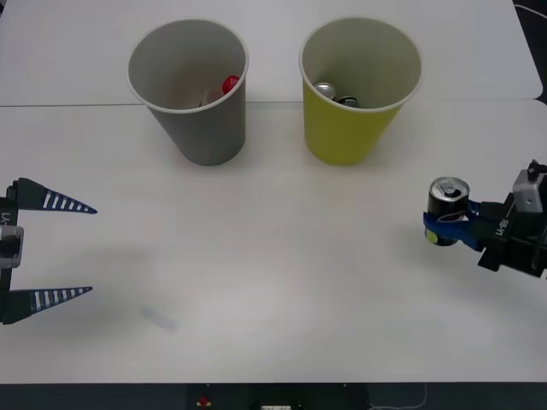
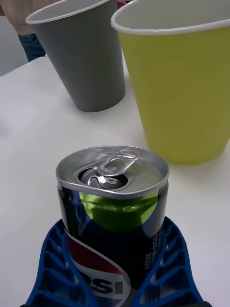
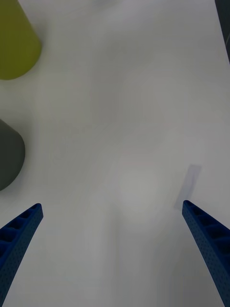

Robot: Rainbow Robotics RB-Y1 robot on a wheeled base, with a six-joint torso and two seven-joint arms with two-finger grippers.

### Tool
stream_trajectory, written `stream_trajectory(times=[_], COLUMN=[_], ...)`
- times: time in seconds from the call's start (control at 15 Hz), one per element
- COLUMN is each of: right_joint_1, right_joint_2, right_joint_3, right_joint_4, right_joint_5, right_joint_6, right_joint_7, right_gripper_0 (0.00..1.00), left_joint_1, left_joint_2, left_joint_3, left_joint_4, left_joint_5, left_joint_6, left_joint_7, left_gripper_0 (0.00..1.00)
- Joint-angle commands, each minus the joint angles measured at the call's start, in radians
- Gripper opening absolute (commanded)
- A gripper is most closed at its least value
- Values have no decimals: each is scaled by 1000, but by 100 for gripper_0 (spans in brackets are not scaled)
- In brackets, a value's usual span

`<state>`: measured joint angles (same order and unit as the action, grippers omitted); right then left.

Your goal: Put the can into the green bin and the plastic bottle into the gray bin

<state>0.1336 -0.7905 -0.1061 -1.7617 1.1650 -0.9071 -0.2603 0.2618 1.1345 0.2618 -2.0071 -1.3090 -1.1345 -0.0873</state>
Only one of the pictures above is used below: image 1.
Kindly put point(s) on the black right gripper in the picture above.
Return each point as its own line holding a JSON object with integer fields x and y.
{"x": 513, "y": 239}

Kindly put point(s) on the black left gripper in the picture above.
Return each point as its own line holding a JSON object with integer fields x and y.
{"x": 10, "y": 205}

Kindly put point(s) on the black drink can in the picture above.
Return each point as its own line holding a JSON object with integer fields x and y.
{"x": 444, "y": 205}

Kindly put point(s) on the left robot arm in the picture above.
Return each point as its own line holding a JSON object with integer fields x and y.
{"x": 10, "y": 247}

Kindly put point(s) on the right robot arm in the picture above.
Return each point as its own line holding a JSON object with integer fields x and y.
{"x": 527, "y": 190}

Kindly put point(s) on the yellow-green plastic bin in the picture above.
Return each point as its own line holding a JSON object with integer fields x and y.
{"x": 346, "y": 132}

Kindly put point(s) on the dark drink can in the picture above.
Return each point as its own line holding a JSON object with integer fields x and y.
{"x": 348, "y": 101}

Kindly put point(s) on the silver-topped drink can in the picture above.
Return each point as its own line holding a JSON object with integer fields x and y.
{"x": 325, "y": 89}

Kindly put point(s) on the grey plastic bin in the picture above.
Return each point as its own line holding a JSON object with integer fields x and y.
{"x": 209, "y": 132}

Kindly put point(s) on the red button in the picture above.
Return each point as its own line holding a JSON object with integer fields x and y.
{"x": 203, "y": 401}

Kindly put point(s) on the red-capped plastic bottle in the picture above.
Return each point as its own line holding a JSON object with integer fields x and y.
{"x": 231, "y": 83}

